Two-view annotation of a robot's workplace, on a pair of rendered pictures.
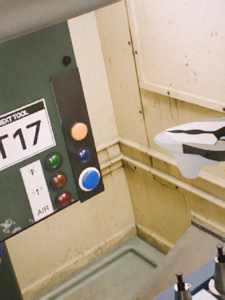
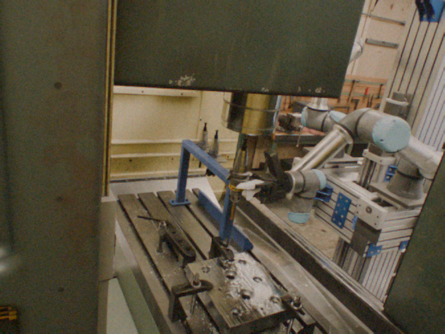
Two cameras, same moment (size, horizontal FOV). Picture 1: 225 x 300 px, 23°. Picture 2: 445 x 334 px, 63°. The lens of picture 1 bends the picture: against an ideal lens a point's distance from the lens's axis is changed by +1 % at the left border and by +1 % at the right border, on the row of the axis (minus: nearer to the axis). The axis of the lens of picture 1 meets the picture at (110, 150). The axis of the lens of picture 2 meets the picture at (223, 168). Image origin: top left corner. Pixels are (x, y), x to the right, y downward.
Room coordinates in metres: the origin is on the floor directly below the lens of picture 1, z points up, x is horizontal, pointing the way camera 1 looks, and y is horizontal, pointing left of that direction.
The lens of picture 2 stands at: (0.81, 1.41, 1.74)
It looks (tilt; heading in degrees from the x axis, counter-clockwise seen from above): 21 degrees down; 269
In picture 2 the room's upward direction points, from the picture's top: 9 degrees clockwise
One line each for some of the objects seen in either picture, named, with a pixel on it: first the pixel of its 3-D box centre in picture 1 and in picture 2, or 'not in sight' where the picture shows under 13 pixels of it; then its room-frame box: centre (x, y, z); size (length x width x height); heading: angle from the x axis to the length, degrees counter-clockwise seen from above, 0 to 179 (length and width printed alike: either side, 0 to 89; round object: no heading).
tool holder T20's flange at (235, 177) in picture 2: not in sight; (239, 174); (0.73, 0.40, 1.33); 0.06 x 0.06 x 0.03
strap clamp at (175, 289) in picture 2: not in sight; (192, 294); (0.82, 0.53, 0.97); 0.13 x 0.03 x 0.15; 31
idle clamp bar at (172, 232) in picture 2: not in sight; (176, 243); (0.91, 0.21, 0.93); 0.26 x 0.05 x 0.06; 126
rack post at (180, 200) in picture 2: not in sight; (183, 175); (0.96, -0.19, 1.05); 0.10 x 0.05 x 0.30; 31
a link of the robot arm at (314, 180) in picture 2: not in sight; (307, 181); (0.49, 0.25, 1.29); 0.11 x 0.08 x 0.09; 31
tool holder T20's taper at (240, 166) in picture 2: not in sight; (242, 160); (0.73, 0.40, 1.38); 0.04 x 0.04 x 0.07
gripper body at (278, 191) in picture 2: not in sight; (270, 185); (0.62, 0.33, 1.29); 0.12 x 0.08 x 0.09; 31
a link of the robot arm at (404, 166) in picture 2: not in sight; (417, 158); (-0.06, -0.13, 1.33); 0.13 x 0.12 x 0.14; 114
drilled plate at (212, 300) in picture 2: not in sight; (237, 290); (0.68, 0.47, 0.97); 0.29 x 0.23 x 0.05; 121
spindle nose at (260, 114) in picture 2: not in sight; (251, 107); (0.73, 0.40, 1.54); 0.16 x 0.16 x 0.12
